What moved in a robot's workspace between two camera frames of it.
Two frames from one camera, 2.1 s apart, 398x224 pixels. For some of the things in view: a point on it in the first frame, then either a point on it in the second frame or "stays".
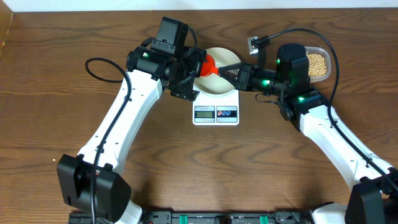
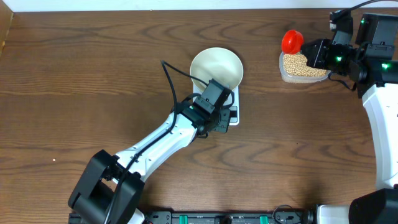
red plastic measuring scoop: [208, 67] to [292, 42]
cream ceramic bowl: [214, 84] stays
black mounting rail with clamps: [197, 217] stays
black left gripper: [193, 58] to [221, 126]
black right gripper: [243, 82] to [317, 60]
